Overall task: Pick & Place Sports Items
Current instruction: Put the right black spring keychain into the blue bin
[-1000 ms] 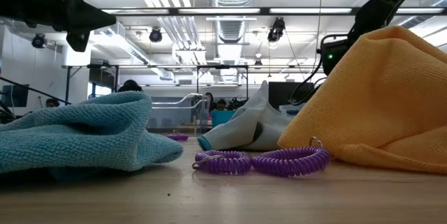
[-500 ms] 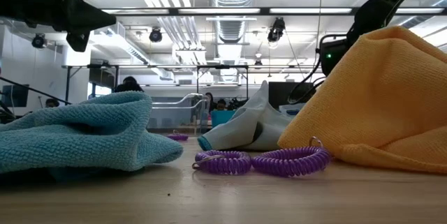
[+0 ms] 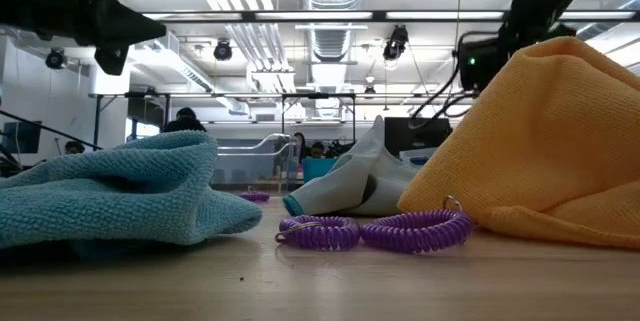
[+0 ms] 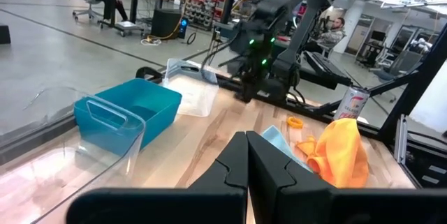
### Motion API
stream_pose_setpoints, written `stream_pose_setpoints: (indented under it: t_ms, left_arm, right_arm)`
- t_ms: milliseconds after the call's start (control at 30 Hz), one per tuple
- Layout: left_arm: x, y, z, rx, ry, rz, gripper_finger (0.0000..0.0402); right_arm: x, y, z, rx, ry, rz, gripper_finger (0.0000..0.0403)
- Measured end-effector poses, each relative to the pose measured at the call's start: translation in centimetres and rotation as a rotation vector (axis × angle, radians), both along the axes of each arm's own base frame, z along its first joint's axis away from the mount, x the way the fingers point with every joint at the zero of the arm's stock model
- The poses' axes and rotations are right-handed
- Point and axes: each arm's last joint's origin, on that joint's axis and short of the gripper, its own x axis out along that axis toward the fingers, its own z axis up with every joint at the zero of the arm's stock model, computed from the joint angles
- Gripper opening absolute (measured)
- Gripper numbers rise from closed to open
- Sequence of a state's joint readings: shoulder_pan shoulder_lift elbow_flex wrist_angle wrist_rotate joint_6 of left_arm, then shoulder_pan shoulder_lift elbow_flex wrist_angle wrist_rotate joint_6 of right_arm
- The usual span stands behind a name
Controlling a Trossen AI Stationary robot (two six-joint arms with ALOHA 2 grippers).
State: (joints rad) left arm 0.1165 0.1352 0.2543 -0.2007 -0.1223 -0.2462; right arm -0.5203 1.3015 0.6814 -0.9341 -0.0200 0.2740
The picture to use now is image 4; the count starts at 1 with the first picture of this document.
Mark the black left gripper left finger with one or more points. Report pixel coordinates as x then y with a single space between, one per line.
223 182

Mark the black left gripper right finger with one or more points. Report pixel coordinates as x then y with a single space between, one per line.
279 189

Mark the pale blue cloth teal trim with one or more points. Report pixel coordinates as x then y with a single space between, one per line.
276 138

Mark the orange microfiber cloth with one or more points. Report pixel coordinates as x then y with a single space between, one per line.
342 154

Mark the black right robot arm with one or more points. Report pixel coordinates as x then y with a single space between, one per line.
311 14

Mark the clear plastic bin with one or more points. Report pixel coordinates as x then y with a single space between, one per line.
195 95
104 168

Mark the black equipment stand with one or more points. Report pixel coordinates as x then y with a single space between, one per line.
324 68

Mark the black device blue light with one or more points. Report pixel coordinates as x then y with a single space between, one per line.
183 28

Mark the shelf with red bins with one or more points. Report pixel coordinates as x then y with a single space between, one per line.
204 0

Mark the teal plastic bin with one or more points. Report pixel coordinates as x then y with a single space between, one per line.
153 112

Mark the black box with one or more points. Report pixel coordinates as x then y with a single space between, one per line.
166 23

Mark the small grey cup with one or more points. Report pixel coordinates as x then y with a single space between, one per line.
351 103

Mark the black desk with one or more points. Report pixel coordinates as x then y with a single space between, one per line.
134 4

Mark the black block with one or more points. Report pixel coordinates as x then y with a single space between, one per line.
5 35

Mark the silver aluminium bracket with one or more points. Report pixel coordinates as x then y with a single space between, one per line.
400 140

